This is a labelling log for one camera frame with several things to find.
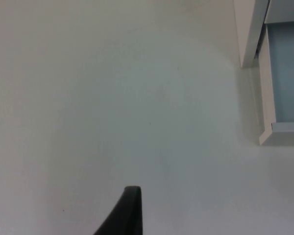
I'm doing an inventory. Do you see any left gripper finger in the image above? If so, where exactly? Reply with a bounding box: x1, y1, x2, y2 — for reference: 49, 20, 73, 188
93, 186, 144, 235

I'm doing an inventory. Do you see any grey drawer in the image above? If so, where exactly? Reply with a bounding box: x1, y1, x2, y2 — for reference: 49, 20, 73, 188
259, 21, 294, 147

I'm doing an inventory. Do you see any small grey chest of drawers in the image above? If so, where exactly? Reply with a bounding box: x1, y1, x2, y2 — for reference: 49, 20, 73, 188
233, 0, 294, 69

